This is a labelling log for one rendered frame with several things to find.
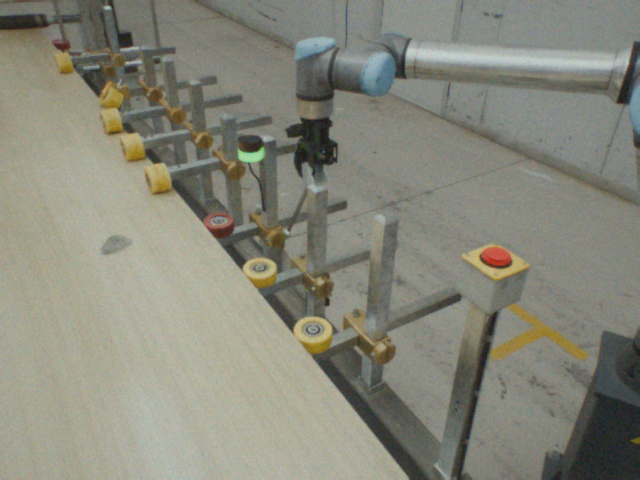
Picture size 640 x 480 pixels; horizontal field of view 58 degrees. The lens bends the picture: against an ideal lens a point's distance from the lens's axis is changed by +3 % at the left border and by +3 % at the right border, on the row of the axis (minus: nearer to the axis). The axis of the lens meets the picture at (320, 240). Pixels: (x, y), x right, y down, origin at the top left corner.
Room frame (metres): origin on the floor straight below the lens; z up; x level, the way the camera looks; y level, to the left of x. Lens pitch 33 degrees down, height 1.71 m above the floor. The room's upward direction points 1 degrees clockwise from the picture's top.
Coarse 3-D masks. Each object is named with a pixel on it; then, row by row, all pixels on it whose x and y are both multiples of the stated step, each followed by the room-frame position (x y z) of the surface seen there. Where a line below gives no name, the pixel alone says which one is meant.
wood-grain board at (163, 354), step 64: (0, 64) 2.59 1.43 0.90; (0, 128) 1.88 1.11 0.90; (64, 128) 1.91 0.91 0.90; (0, 192) 1.43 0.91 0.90; (64, 192) 1.44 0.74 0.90; (128, 192) 1.45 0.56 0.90; (0, 256) 1.12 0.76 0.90; (64, 256) 1.13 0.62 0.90; (128, 256) 1.13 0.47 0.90; (192, 256) 1.14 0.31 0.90; (0, 320) 0.90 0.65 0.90; (64, 320) 0.90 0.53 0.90; (128, 320) 0.90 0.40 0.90; (192, 320) 0.90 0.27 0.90; (256, 320) 0.91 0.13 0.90; (0, 384) 0.73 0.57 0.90; (64, 384) 0.73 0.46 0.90; (128, 384) 0.73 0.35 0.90; (192, 384) 0.73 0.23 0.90; (256, 384) 0.73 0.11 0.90; (320, 384) 0.73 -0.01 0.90; (0, 448) 0.60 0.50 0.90; (64, 448) 0.59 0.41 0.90; (128, 448) 0.59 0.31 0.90; (192, 448) 0.59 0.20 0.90; (256, 448) 0.59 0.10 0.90; (320, 448) 0.60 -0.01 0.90; (384, 448) 0.60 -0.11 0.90
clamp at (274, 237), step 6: (252, 216) 1.38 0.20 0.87; (258, 216) 1.38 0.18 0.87; (258, 222) 1.35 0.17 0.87; (264, 228) 1.32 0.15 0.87; (276, 228) 1.32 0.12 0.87; (264, 234) 1.31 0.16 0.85; (270, 234) 1.30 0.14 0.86; (276, 234) 1.30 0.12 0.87; (282, 234) 1.31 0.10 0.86; (264, 240) 1.32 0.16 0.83; (270, 240) 1.29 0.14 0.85; (276, 240) 1.30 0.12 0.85; (282, 240) 1.31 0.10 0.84; (276, 246) 1.30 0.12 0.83
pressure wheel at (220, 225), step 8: (208, 216) 1.32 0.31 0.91; (216, 216) 1.32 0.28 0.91; (224, 216) 1.32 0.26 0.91; (208, 224) 1.28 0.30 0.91; (216, 224) 1.28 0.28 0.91; (224, 224) 1.28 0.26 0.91; (232, 224) 1.29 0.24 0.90; (216, 232) 1.26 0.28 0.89; (224, 232) 1.26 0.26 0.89; (232, 232) 1.29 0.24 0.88
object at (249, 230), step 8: (328, 200) 1.50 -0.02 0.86; (336, 200) 1.50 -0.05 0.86; (344, 200) 1.50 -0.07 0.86; (304, 208) 1.45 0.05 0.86; (328, 208) 1.47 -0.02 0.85; (336, 208) 1.48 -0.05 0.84; (344, 208) 1.50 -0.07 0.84; (280, 216) 1.40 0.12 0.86; (288, 216) 1.40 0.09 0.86; (304, 216) 1.42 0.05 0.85; (248, 224) 1.35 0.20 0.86; (256, 224) 1.36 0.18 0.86; (280, 224) 1.38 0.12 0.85; (288, 224) 1.40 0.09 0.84; (240, 232) 1.32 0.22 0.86; (248, 232) 1.33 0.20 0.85; (256, 232) 1.34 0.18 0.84; (224, 240) 1.29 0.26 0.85; (232, 240) 1.30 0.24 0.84; (240, 240) 1.31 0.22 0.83
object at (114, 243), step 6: (114, 234) 1.21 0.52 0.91; (108, 240) 1.18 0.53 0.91; (114, 240) 1.18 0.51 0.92; (120, 240) 1.18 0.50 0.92; (126, 240) 1.19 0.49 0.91; (132, 240) 1.20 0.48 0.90; (102, 246) 1.16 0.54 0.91; (108, 246) 1.16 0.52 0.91; (114, 246) 1.17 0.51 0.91; (120, 246) 1.16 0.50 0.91; (126, 246) 1.17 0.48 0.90; (102, 252) 1.13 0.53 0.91; (108, 252) 1.14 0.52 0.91; (114, 252) 1.14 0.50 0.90
